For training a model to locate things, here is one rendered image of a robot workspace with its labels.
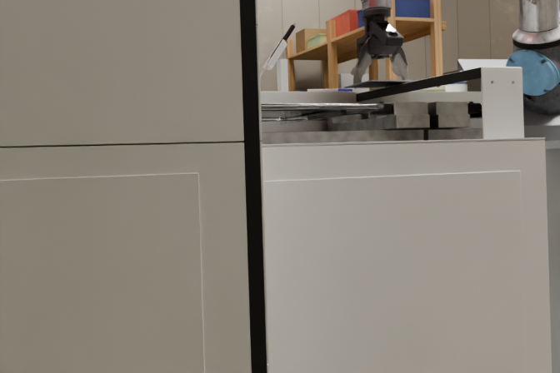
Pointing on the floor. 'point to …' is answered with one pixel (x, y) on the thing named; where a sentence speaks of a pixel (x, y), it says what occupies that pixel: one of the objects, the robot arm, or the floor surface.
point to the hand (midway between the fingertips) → (382, 88)
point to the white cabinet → (407, 257)
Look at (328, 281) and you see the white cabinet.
